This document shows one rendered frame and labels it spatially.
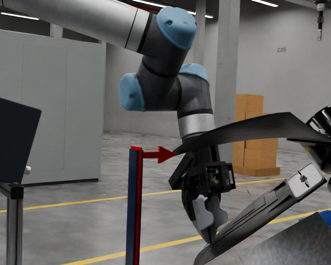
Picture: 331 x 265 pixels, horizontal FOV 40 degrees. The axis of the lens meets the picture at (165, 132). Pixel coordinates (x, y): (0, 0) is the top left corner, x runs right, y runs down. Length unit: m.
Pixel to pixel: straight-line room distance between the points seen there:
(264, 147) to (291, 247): 8.35
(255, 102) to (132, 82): 8.61
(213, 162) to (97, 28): 0.33
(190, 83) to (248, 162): 8.29
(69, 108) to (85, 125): 0.39
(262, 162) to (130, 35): 8.38
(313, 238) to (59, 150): 6.58
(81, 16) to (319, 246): 0.54
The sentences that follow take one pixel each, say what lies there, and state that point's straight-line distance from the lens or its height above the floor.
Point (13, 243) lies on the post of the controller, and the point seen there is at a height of 0.93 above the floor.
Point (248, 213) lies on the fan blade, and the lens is 0.92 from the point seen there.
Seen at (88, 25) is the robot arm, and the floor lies 1.38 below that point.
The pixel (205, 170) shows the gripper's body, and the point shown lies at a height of 1.13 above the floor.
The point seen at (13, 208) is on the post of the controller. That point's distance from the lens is 1.09.
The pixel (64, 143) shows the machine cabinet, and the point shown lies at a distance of 7.27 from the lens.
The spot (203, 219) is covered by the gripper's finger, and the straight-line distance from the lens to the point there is 0.92.
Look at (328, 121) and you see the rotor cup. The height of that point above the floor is 1.23.
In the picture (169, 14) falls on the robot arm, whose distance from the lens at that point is 0.81.
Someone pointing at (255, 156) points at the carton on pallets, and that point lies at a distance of 9.08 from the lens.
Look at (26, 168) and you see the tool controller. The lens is 1.18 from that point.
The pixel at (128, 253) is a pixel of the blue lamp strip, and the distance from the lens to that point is 0.62.
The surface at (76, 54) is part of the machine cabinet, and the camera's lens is 7.36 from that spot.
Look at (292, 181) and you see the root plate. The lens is 0.92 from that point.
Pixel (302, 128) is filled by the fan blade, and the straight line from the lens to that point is 0.63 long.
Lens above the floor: 1.24
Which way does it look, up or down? 3 degrees down
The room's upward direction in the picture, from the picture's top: 2 degrees clockwise
